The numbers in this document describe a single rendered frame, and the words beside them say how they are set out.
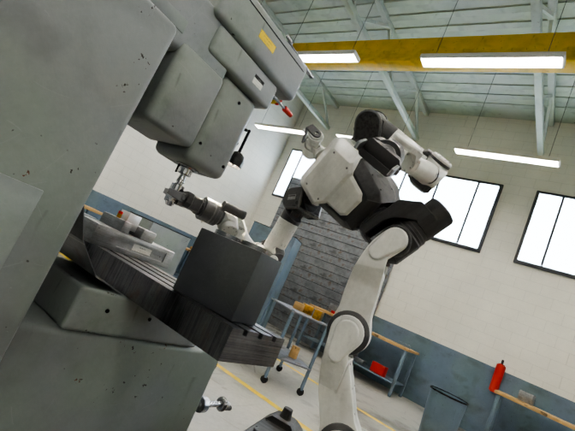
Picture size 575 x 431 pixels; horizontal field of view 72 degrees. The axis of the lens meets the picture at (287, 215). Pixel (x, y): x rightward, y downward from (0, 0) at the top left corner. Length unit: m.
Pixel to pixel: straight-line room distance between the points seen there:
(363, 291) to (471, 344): 7.11
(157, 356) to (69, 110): 0.82
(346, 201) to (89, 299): 0.87
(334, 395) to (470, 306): 7.24
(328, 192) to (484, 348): 7.18
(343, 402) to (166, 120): 1.04
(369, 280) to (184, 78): 0.88
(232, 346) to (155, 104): 0.70
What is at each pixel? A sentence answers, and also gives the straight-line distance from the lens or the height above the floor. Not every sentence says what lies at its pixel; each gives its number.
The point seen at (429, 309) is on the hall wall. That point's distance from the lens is 8.66.
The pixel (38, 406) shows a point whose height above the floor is 0.53.
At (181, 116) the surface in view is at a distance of 1.27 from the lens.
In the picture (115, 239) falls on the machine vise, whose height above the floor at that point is 0.98.
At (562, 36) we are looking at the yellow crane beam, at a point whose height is 5.09.
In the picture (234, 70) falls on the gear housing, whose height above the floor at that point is 1.65.
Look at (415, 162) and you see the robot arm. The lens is 1.28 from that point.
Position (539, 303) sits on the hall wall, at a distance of 8.49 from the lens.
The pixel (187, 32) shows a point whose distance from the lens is 1.31.
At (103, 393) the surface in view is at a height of 0.57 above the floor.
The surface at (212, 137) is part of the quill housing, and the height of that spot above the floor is 1.42.
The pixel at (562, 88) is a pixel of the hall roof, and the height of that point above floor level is 6.18.
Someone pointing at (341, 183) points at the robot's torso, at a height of 1.48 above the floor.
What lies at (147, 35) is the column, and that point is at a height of 1.48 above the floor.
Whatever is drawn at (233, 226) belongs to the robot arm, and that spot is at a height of 1.19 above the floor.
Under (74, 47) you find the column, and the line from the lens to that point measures 1.01.
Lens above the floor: 1.08
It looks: 9 degrees up
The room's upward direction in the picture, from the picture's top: 24 degrees clockwise
